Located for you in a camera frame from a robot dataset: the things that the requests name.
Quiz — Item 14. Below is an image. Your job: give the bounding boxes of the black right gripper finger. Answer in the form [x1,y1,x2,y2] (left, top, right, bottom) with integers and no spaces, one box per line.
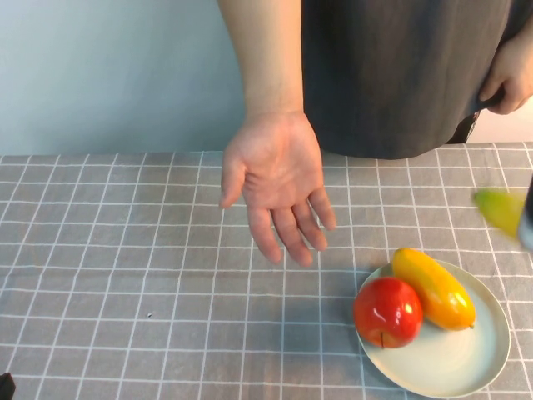
[517,173,533,253]

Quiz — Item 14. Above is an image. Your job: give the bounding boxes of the yellow toy banana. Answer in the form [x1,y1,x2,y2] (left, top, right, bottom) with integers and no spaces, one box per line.
[471,187,528,240]

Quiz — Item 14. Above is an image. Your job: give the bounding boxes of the person's right forearm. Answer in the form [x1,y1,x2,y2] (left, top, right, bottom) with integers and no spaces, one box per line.
[216,0,307,123]

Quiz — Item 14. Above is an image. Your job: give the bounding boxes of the person's left hand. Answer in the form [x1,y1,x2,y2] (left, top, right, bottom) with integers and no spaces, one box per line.
[478,30,533,116]

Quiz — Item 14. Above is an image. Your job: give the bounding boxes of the person's right hand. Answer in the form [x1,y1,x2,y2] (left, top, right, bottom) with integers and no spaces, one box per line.
[218,109,338,267]

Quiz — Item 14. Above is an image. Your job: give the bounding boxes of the orange yellow toy mango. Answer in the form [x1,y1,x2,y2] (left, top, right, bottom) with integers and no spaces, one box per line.
[391,247,477,332]

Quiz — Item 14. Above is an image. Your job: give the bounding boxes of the black trousers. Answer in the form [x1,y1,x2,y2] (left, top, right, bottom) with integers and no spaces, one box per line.
[450,108,482,145]

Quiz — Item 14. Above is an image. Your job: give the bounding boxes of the pale green plate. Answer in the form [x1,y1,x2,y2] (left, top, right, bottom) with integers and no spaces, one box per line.
[356,258,511,398]

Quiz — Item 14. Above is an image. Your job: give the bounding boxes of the red toy apple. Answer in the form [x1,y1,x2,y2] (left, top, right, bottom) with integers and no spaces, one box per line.
[352,276,425,349]

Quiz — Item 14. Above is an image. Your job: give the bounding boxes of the dark grey apron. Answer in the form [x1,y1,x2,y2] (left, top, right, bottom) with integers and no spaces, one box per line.
[300,0,533,160]

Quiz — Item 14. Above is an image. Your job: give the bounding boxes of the grey checked tablecloth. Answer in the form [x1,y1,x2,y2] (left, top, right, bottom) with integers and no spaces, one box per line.
[0,141,533,400]

